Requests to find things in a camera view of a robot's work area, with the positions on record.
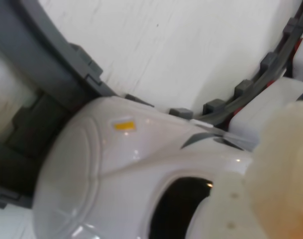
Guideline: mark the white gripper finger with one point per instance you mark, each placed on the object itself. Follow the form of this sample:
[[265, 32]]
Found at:
[[231, 211]]

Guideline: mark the orange white salmon sushi piece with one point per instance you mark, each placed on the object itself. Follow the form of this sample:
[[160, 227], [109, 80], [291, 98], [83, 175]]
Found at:
[[285, 174]]

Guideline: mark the white Shinkansen toy locomotive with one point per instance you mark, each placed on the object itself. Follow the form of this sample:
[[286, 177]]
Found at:
[[104, 174]]

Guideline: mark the white wagon under egg plate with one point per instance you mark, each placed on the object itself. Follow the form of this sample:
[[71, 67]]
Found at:
[[260, 107]]

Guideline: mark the grey circular toy train track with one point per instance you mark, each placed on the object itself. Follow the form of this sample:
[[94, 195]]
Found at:
[[41, 49]]

